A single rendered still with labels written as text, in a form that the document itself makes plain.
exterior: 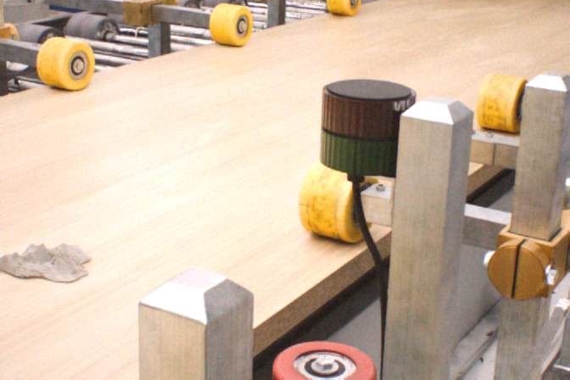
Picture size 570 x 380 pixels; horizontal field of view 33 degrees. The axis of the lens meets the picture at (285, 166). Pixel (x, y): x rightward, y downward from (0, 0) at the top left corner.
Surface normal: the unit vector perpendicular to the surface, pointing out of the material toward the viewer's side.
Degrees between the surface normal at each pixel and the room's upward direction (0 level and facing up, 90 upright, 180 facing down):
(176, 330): 90
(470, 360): 0
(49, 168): 0
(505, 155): 90
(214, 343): 90
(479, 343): 0
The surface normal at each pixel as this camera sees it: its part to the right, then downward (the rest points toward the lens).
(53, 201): 0.03, -0.95
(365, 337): 0.85, 0.19
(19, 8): 0.64, 0.25
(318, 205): -0.51, 0.10
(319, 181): -0.36, -0.46
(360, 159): -0.19, 0.30
